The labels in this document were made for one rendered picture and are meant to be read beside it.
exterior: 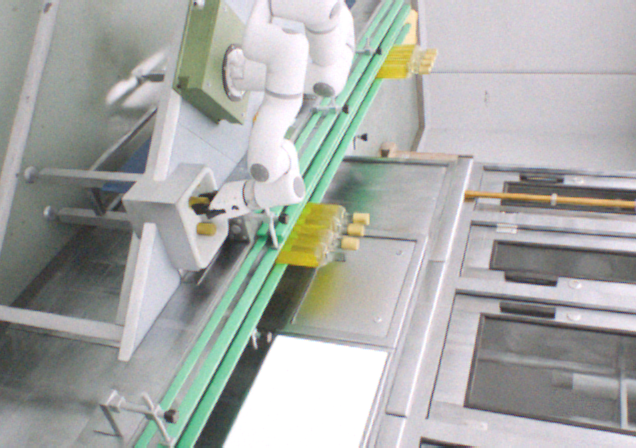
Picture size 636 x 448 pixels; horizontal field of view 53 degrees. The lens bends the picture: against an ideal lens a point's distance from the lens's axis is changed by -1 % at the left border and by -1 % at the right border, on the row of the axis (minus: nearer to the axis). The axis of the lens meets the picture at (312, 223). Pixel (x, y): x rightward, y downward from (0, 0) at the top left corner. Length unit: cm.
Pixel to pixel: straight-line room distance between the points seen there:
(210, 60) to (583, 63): 658
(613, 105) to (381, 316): 664
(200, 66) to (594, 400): 126
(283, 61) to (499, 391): 95
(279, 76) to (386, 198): 100
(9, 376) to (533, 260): 157
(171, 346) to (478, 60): 676
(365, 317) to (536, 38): 630
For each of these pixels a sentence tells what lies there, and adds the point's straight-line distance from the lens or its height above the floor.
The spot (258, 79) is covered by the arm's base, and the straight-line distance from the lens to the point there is 173.
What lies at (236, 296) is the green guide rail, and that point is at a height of 92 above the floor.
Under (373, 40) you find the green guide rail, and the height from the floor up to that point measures 94.
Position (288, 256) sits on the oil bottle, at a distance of 185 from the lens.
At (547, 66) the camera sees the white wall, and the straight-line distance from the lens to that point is 799.
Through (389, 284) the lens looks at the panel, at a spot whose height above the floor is 125.
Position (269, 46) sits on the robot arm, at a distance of 138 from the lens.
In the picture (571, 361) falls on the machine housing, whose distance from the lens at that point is 178.
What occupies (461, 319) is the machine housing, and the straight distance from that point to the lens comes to 185.
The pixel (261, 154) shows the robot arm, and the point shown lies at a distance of 142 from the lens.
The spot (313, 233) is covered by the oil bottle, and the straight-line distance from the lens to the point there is 187.
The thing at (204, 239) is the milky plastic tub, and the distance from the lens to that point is 178.
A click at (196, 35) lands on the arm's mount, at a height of 79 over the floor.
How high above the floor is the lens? 167
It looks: 20 degrees down
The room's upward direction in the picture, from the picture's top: 95 degrees clockwise
